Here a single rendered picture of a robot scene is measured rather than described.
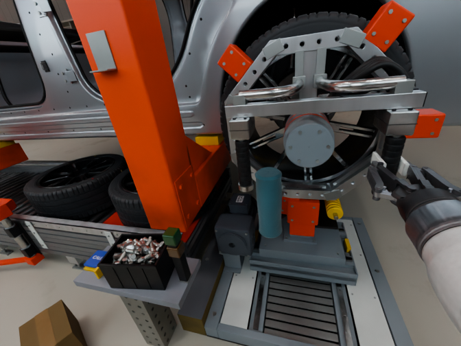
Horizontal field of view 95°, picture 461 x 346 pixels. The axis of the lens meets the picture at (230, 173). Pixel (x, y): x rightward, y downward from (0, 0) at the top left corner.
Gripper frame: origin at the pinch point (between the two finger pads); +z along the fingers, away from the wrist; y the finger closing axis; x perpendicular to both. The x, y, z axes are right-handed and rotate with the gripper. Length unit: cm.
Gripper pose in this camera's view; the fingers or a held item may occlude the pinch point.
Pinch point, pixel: (387, 163)
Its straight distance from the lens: 60.8
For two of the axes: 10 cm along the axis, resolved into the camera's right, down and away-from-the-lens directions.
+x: -1.2, -8.8, -4.5
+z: 2.6, -4.7, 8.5
